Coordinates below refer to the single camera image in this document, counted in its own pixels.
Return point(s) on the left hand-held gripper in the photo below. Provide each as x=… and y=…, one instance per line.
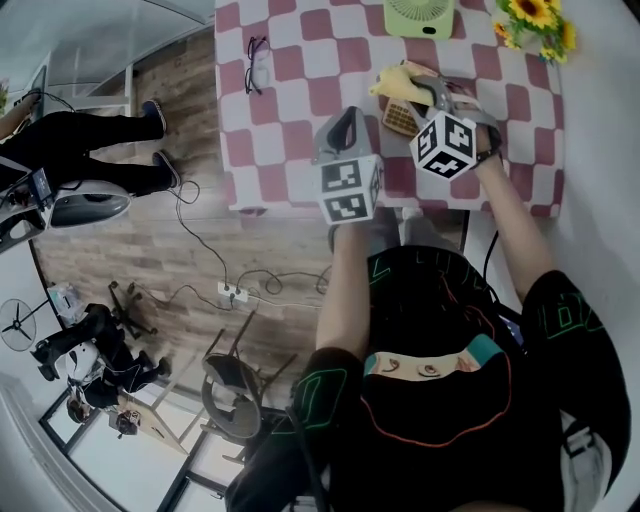
x=345, y=190

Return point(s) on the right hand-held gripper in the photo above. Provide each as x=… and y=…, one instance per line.
x=447, y=145

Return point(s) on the beige calculator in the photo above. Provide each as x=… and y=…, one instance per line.
x=397, y=119

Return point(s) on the yellow cloth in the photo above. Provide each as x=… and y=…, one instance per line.
x=395, y=85

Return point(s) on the person's left forearm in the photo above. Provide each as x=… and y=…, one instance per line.
x=345, y=300

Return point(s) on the person's right forearm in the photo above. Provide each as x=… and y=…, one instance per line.
x=515, y=230

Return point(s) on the pink checkered tablecloth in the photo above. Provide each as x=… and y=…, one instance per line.
x=300, y=125

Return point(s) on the green desk fan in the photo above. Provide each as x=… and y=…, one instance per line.
x=420, y=17

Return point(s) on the person's leg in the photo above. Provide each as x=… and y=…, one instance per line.
x=425, y=227

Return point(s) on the potted sunflower bouquet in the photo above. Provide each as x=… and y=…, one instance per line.
x=537, y=22

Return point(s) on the white power strip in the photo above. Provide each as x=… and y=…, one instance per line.
x=233, y=292

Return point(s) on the black eyeglasses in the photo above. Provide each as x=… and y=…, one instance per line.
x=256, y=65

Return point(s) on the black round chair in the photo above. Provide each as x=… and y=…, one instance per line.
x=235, y=395

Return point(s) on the black swivel chair base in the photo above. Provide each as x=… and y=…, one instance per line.
x=127, y=310

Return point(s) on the person's black graphic shirt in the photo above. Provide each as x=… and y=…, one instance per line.
x=450, y=425

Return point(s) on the white and black robot shell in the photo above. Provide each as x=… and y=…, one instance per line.
x=85, y=202

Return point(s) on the clear plastic box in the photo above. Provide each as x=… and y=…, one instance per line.
x=66, y=301

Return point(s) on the small black screen device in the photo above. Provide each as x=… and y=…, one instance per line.
x=42, y=186

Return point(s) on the wooden board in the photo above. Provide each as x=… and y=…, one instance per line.
x=160, y=430

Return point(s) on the black round device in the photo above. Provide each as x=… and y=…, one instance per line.
x=127, y=422

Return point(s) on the black standing floor fan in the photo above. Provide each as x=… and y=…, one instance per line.
x=17, y=325

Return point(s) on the white frame table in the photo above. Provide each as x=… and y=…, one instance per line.
x=90, y=85

